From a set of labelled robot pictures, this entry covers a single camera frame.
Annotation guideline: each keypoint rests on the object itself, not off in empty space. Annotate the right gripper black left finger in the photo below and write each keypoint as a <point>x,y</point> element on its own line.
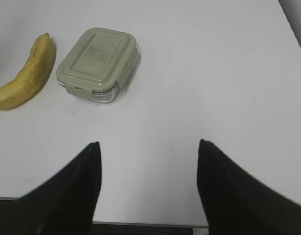
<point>63,205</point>

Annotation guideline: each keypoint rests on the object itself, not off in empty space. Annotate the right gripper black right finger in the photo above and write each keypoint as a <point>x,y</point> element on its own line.
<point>235,203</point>

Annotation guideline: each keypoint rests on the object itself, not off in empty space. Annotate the green lid glass food container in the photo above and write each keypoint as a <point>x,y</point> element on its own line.
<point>98,65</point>

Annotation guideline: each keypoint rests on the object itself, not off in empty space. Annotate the yellow banana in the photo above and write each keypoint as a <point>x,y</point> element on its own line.
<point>32,77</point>

